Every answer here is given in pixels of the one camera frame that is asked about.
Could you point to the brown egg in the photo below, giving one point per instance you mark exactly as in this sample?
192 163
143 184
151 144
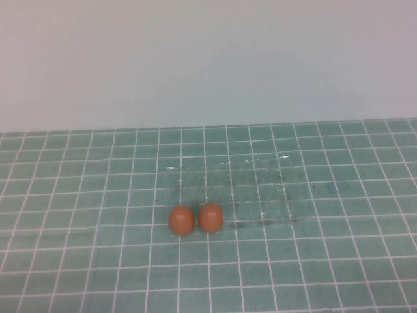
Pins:
181 220
210 217

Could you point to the green white-grid tablecloth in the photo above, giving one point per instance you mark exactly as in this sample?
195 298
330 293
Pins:
81 212

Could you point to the clear plastic egg tray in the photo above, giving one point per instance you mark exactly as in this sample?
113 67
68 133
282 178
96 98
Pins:
254 195

